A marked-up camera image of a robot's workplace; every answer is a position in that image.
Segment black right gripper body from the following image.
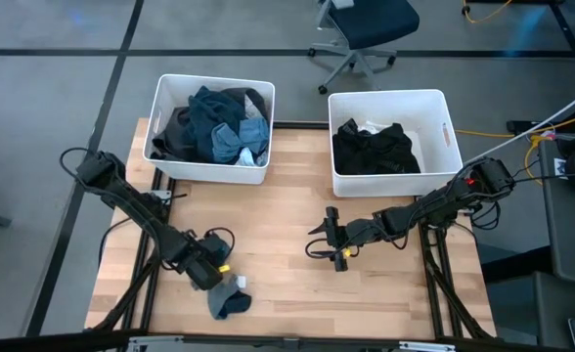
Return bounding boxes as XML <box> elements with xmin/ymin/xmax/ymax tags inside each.
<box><xmin>325</xmin><ymin>206</ymin><xmax>352</xmax><ymax>273</ymax></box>

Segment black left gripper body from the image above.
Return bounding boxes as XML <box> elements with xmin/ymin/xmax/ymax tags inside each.
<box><xmin>203</xmin><ymin>230</ymin><xmax>235</xmax><ymax>274</ymax></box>

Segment grey sock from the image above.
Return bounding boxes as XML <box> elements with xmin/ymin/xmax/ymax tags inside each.
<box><xmin>206</xmin><ymin>273</ymin><xmax>243</xmax><ymax>322</ymax></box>

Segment navy sock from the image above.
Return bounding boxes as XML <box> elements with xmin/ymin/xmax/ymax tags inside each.
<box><xmin>222</xmin><ymin>290</ymin><xmax>253</xmax><ymax>317</ymax></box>

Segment black Puma underwear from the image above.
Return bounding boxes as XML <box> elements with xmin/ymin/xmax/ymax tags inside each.
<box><xmin>332</xmin><ymin>118</ymin><xmax>375</xmax><ymax>176</ymax></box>
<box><xmin>360</xmin><ymin>122</ymin><xmax>422</xmax><ymax>176</ymax></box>

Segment black garment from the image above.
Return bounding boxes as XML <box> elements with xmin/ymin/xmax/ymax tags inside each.
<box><xmin>150</xmin><ymin>106</ymin><xmax>194</xmax><ymax>162</ymax></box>

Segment navy garment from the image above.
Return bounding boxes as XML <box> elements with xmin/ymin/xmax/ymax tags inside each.
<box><xmin>185</xmin><ymin>85</ymin><xmax>247</xmax><ymax>164</ymax></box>

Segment dark grey trousers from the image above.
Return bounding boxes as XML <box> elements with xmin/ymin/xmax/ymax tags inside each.
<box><xmin>221</xmin><ymin>86</ymin><xmax>271</xmax><ymax>123</ymax></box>

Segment white perforated plastic basket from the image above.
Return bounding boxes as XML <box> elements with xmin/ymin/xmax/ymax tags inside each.
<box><xmin>142</xmin><ymin>72</ymin><xmax>277</xmax><ymax>186</ymax></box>
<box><xmin>327</xmin><ymin>88</ymin><xmax>464</xmax><ymax>198</ymax></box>

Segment dark blue office chair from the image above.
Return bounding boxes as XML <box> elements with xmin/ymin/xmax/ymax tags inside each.
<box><xmin>307</xmin><ymin>0</ymin><xmax>420</xmax><ymax>96</ymax></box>

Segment black power strip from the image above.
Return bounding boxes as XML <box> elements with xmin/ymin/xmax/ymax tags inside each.
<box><xmin>506</xmin><ymin>119</ymin><xmax>562</xmax><ymax>141</ymax></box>

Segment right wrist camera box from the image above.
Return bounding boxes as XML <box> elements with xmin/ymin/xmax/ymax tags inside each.
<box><xmin>348</xmin><ymin>218</ymin><xmax>379</xmax><ymax>245</ymax></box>

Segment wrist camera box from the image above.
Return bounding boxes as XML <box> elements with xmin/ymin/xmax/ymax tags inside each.
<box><xmin>187</xmin><ymin>256</ymin><xmax>225</xmax><ymax>293</ymax></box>
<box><xmin>348</xmin><ymin>218</ymin><xmax>379</xmax><ymax>245</ymax></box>

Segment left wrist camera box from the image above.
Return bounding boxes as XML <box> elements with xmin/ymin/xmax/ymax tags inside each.
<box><xmin>187</xmin><ymin>256</ymin><xmax>225</xmax><ymax>293</ymax></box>

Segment black table rail with brackets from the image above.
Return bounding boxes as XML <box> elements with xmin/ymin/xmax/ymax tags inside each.
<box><xmin>0</xmin><ymin>330</ymin><xmax>575</xmax><ymax>352</ymax></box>

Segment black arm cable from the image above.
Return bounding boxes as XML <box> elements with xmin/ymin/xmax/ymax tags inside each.
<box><xmin>98</xmin><ymin>214</ymin><xmax>140</xmax><ymax>268</ymax></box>
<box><xmin>59</xmin><ymin>146</ymin><xmax>93</xmax><ymax>182</ymax></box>

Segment yellow floor cable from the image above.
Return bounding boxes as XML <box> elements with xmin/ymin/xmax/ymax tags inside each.
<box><xmin>456</xmin><ymin>107</ymin><xmax>575</xmax><ymax>187</ymax></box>
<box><xmin>461</xmin><ymin>0</ymin><xmax>513</xmax><ymax>24</ymax></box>

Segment white cable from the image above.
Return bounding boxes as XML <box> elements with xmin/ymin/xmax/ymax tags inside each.
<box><xmin>463</xmin><ymin>80</ymin><xmax>575</xmax><ymax>167</ymax></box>

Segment black desk leg frame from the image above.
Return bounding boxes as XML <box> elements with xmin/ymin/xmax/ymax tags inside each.
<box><xmin>463</xmin><ymin>0</ymin><xmax>575</xmax><ymax>87</ymax></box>

